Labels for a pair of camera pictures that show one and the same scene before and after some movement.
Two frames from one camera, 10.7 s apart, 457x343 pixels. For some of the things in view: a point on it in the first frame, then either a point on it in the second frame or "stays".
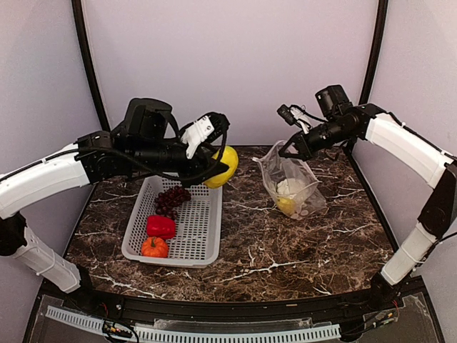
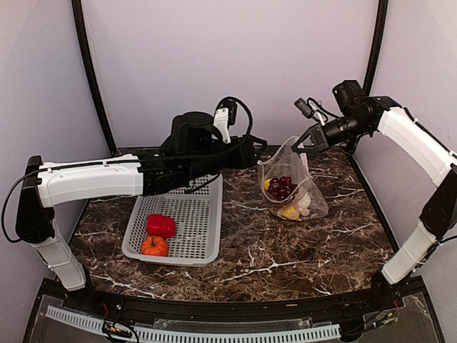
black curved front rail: [323, 307] stays
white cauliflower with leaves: [289, 186] -> [303, 205]
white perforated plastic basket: [196, 242] stays
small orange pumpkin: [154, 246] stays
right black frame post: [375, 53] stays
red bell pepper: [160, 226] stays
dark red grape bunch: [167, 201] -> [282, 188]
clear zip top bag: [291, 183] stays
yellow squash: [230, 158] -> [266, 184]
